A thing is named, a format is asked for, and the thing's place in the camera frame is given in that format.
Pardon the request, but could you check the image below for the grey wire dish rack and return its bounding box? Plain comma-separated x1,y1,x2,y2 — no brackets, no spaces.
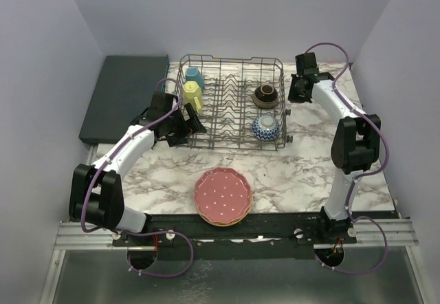
177,54,293,151

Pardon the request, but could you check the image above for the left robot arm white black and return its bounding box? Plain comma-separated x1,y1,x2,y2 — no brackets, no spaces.
69,92,206,246

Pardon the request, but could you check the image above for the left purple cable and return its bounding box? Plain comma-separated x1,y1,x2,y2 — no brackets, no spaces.
80,78,195,279

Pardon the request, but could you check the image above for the purple cable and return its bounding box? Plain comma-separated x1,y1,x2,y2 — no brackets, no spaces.
80,78,195,279
305,41,391,274

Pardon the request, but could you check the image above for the blue mug white inside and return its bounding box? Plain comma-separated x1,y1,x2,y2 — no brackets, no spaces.
185,67,205,91

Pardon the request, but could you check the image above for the red and blue patterned bowl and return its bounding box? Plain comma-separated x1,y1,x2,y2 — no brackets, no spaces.
252,113,281,142

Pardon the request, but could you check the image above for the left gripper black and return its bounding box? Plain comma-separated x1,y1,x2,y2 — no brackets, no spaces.
164,103,206,146

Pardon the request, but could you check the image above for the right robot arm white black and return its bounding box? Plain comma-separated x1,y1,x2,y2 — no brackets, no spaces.
288,52,381,243

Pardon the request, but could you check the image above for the dark patterned bowl cream inside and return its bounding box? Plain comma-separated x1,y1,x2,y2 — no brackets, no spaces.
252,84,278,109

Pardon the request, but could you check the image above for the pink polka dot plate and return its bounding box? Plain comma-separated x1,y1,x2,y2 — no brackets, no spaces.
193,167,253,224

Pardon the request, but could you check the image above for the dark grey flat box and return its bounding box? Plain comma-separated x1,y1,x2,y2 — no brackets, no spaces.
78,55,169,144

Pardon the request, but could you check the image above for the yellow plate under pink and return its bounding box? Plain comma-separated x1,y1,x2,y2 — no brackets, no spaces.
200,208,251,227

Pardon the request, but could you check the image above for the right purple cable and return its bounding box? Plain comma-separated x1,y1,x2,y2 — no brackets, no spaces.
305,41,391,274

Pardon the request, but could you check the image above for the cream mug yellow handle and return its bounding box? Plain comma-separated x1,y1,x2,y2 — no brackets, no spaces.
183,81,204,114

